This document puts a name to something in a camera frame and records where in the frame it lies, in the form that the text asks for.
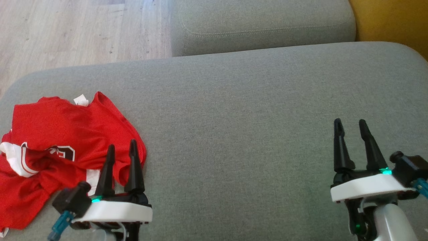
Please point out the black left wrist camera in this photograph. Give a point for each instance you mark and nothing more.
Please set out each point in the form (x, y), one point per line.
(72, 199)

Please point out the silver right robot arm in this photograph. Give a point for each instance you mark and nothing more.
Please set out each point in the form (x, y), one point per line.
(391, 224)

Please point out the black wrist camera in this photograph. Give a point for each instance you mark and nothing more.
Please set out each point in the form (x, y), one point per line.
(72, 199)
(409, 167)

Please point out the red jersey shirt with print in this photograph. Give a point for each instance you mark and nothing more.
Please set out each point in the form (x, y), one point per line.
(20, 201)

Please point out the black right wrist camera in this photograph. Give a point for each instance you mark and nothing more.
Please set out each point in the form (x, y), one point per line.
(409, 167)

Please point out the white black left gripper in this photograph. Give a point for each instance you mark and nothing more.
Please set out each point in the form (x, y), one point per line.
(117, 211)

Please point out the large yellow sofa back cushion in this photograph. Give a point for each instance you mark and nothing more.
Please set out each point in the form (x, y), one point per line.
(391, 20)

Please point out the red mesh shorts white stripe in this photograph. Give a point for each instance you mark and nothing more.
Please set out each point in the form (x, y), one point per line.
(67, 120)

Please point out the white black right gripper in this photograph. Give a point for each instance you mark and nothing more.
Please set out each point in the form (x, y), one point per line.
(364, 187)

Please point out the large grey sofa ottoman cushion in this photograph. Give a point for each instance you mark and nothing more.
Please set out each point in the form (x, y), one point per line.
(234, 134)

